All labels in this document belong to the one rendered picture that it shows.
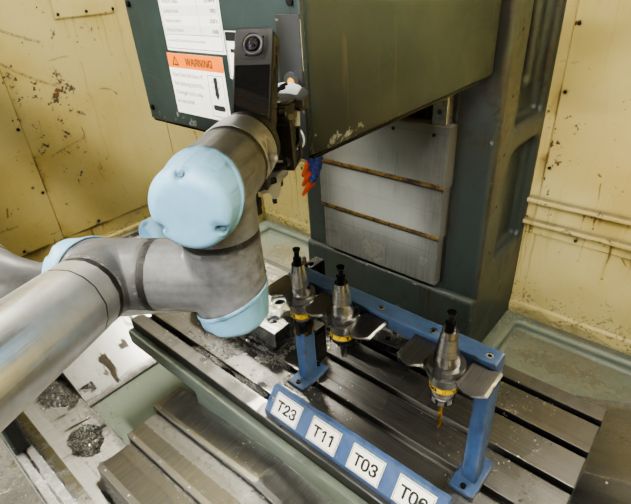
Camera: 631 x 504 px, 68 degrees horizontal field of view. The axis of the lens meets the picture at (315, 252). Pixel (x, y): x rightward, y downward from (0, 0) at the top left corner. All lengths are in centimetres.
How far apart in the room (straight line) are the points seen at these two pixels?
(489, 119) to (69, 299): 110
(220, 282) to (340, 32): 44
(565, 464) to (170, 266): 92
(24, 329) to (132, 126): 171
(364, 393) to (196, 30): 86
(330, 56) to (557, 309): 141
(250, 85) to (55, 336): 32
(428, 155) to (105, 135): 124
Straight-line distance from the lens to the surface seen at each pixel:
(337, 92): 75
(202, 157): 40
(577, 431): 123
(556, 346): 192
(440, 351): 80
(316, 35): 71
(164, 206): 40
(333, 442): 107
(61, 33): 195
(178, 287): 47
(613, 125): 161
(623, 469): 137
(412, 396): 121
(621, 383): 187
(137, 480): 140
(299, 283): 94
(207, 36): 84
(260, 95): 54
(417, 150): 138
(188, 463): 135
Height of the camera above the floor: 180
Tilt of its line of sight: 31 degrees down
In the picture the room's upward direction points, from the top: 4 degrees counter-clockwise
